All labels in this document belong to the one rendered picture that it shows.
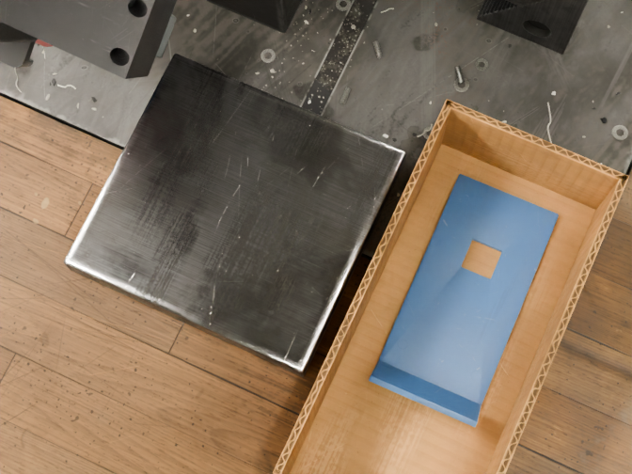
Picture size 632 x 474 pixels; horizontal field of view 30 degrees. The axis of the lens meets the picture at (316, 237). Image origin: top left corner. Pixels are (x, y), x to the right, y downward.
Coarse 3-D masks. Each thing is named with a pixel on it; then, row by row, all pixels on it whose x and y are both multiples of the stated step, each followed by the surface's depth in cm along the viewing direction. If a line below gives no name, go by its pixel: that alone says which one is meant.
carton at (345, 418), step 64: (448, 128) 76; (512, 128) 72; (448, 192) 78; (512, 192) 78; (576, 192) 76; (384, 256) 72; (576, 256) 77; (384, 320) 76; (320, 384) 68; (512, 384) 74; (320, 448) 74; (384, 448) 74; (448, 448) 74; (512, 448) 67
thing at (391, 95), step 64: (192, 0) 82; (320, 0) 82; (384, 0) 82; (448, 0) 82; (0, 64) 81; (64, 64) 81; (256, 64) 81; (320, 64) 81; (384, 64) 81; (448, 64) 81; (512, 64) 81; (576, 64) 81; (128, 128) 80; (384, 128) 80; (576, 128) 79
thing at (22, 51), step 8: (0, 48) 63; (8, 48) 63; (16, 48) 63; (24, 48) 63; (32, 48) 64; (0, 56) 64; (8, 56) 63; (16, 56) 63; (24, 56) 63; (8, 64) 64; (16, 64) 63; (24, 64) 64
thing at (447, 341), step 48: (480, 192) 77; (432, 240) 77; (480, 240) 77; (528, 240) 76; (432, 288) 76; (480, 288) 76; (528, 288) 76; (432, 336) 75; (480, 336) 75; (384, 384) 72; (432, 384) 74; (480, 384) 74
